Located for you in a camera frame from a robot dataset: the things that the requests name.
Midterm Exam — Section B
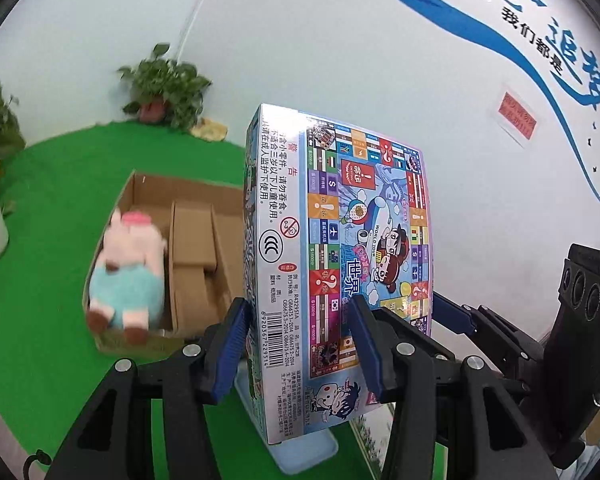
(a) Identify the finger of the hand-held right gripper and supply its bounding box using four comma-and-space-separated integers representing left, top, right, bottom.
431, 291, 548, 401

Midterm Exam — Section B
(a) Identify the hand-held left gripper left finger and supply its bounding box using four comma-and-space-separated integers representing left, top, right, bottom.
45, 297, 253, 480

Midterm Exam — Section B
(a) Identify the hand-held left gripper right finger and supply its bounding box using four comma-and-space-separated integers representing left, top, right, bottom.
347, 294, 556, 480

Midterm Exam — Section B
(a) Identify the light blue phone case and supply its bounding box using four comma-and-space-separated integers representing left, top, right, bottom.
234, 360, 340, 476

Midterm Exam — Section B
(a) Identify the colourful board game box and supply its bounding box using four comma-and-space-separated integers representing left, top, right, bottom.
242, 104, 433, 446

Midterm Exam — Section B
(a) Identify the cardboard box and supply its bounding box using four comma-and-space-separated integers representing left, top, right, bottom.
82, 170, 246, 361

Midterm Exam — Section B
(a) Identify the cardboard divider insert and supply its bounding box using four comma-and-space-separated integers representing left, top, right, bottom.
169, 200, 246, 333

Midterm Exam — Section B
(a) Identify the pink pig plush toy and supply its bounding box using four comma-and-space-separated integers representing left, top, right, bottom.
86, 208, 170, 345

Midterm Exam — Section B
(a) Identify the yellow cloth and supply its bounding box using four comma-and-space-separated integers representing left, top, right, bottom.
190, 117, 228, 142

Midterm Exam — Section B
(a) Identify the potted plant in pink pot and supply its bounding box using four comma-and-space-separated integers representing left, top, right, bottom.
117, 43, 213, 131

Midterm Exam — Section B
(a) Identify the red wall sign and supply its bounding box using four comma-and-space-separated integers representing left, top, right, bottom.
490, 82, 543, 148

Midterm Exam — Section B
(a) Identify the black cable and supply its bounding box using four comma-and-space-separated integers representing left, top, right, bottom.
22, 449, 52, 478

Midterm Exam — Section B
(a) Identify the blue wall decal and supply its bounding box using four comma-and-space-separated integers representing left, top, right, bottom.
232, 0, 600, 206

